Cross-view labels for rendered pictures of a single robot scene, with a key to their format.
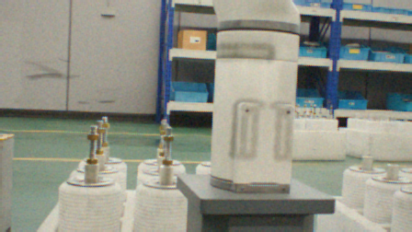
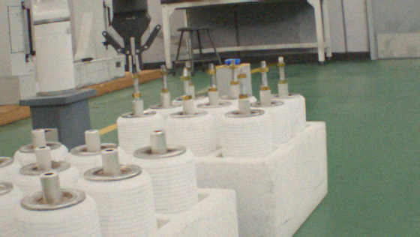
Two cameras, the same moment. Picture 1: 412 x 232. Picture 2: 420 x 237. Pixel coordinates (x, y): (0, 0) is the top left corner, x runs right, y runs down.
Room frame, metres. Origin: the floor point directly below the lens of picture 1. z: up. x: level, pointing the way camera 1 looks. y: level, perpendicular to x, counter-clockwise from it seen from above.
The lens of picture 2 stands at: (1.62, -0.96, 0.42)
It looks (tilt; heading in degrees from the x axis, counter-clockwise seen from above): 9 degrees down; 122
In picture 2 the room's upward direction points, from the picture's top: 5 degrees counter-clockwise
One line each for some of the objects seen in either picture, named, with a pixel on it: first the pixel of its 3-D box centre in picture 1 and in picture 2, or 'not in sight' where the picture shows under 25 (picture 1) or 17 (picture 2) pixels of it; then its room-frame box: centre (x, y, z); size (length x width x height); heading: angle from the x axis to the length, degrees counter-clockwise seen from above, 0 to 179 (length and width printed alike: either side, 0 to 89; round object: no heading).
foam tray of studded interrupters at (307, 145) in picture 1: (303, 142); not in sight; (3.47, -0.64, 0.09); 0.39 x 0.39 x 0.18; 20
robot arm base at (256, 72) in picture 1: (253, 110); (54, 58); (0.61, -0.05, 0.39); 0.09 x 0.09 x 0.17; 13
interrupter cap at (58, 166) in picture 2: not in sight; (45, 168); (1.03, -0.48, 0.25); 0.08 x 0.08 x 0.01
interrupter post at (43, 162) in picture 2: not in sight; (43, 159); (1.03, -0.48, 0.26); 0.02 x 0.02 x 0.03
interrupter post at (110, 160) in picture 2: not in sight; (111, 163); (1.15, -0.46, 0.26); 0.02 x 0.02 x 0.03
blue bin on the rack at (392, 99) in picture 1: (409, 102); not in sight; (6.30, -2.38, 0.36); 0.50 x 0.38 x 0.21; 12
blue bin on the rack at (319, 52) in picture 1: (303, 49); not in sight; (6.01, -1.05, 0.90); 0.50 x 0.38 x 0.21; 14
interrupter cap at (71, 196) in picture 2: not in sight; (52, 199); (1.16, -0.58, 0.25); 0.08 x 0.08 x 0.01
